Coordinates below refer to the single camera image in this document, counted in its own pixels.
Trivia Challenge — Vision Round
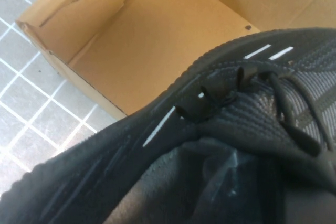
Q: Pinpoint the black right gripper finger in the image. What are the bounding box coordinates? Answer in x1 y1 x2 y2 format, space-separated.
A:
285 155 336 224

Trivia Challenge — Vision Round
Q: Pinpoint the black knit sneaker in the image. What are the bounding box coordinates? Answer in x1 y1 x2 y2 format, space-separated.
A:
0 26 336 224

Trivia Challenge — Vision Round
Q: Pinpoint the brown cardboard shoe box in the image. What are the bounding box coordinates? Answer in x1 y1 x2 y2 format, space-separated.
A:
15 0 336 124

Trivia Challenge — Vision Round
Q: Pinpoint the grey white checked tablecloth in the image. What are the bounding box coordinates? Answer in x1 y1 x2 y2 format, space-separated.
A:
0 0 149 190

